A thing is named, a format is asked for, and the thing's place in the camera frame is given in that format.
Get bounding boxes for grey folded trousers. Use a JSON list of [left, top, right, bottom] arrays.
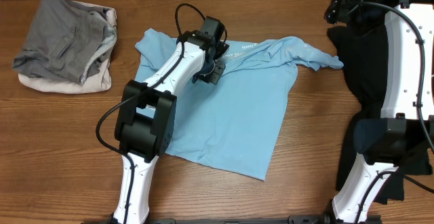
[[12, 0, 118, 86]]

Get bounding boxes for light blue printed t-shirt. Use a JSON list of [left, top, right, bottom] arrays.
[[134, 28, 344, 181]]

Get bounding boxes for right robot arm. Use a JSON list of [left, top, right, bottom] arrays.
[[315, 0, 433, 223]]

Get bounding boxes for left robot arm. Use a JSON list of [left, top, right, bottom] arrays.
[[109, 16, 229, 223]]

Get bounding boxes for white folded garment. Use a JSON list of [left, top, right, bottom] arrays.
[[18, 0, 118, 94]]

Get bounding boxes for black t-shirt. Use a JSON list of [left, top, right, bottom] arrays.
[[327, 26, 433, 205]]

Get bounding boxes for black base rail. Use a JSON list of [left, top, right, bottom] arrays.
[[81, 214, 383, 224]]

